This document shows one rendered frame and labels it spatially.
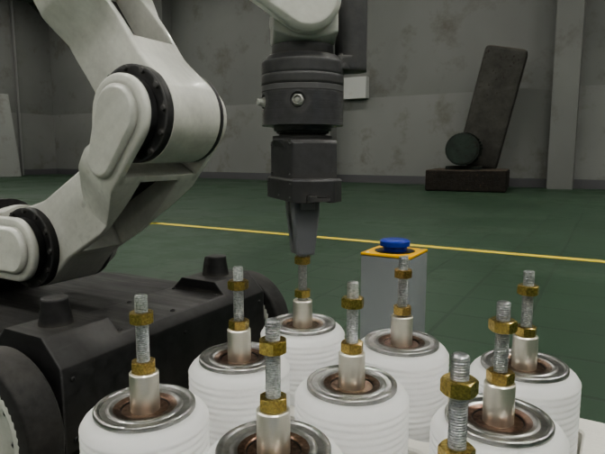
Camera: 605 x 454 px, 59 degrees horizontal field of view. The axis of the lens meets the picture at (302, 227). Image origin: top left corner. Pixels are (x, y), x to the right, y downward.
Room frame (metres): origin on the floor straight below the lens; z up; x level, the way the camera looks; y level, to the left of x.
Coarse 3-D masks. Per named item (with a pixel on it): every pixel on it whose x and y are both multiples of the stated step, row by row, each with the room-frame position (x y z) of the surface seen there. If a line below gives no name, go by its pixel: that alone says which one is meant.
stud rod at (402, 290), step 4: (400, 256) 0.53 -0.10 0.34; (404, 256) 0.53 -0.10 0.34; (400, 260) 0.53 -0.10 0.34; (404, 260) 0.53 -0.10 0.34; (400, 264) 0.53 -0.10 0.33; (404, 264) 0.53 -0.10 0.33; (408, 264) 0.53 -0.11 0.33; (400, 268) 0.53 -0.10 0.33; (404, 268) 0.53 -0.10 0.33; (400, 280) 0.53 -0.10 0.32; (404, 280) 0.53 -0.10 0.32; (400, 284) 0.53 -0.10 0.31; (404, 284) 0.53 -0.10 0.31; (400, 288) 0.53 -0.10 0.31; (404, 288) 0.53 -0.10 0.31; (400, 292) 0.53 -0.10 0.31; (404, 292) 0.53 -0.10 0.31; (400, 296) 0.53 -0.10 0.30; (404, 296) 0.53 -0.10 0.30; (400, 300) 0.53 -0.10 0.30; (404, 300) 0.53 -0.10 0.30; (400, 304) 0.53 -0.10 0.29; (404, 304) 0.53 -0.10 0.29; (400, 316) 0.53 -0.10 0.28; (404, 316) 0.53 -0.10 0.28
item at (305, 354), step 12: (336, 324) 0.59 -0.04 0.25; (288, 336) 0.56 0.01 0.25; (300, 336) 0.56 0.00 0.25; (312, 336) 0.56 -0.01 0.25; (324, 336) 0.56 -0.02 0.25; (336, 336) 0.57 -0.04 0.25; (288, 348) 0.55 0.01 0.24; (300, 348) 0.54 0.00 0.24; (312, 348) 0.55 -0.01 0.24; (324, 348) 0.55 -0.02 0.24; (336, 348) 0.56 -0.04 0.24; (288, 360) 0.55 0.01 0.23; (300, 360) 0.55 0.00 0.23; (312, 360) 0.55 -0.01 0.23; (324, 360) 0.55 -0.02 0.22; (336, 360) 0.56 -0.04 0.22; (300, 372) 0.55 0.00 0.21
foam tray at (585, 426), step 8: (448, 400) 0.56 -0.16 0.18; (584, 424) 0.50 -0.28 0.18; (592, 424) 0.50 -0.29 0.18; (600, 424) 0.50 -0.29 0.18; (584, 432) 0.48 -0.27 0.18; (592, 432) 0.48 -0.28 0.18; (600, 432) 0.48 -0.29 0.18; (408, 440) 0.47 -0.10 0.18; (416, 440) 0.47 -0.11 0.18; (584, 440) 0.47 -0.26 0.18; (592, 440) 0.47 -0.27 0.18; (600, 440) 0.47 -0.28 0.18; (408, 448) 0.46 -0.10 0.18; (416, 448) 0.46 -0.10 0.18; (424, 448) 0.46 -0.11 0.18; (584, 448) 0.46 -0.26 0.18; (592, 448) 0.46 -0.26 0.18; (600, 448) 0.46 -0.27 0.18
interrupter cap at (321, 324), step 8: (280, 320) 0.60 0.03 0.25; (288, 320) 0.60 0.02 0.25; (312, 320) 0.61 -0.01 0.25; (320, 320) 0.60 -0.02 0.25; (328, 320) 0.60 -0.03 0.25; (280, 328) 0.57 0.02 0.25; (288, 328) 0.57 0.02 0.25; (296, 328) 0.58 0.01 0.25; (304, 328) 0.58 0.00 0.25; (312, 328) 0.58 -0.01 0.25; (320, 328) 0.57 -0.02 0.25; (328, 328) 0.57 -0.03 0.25
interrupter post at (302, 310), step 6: (294, 300) 0.59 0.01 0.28; (306, 300) 0.59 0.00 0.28; (294, 306) 0.59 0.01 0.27; (300, 306) 0.58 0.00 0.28; (306, 306) 0.58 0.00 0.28; (294, 312) 0.59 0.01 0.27; (300, 312) 0.58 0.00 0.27; (306, 312) 0.58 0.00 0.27; (294, 318) 0.59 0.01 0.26; (300, 318) 0.58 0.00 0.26; (306, 318) 0.58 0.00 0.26; (294, 324) 0.59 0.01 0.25; (300, 324) 0.58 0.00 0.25; (306, 324) 0.58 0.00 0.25
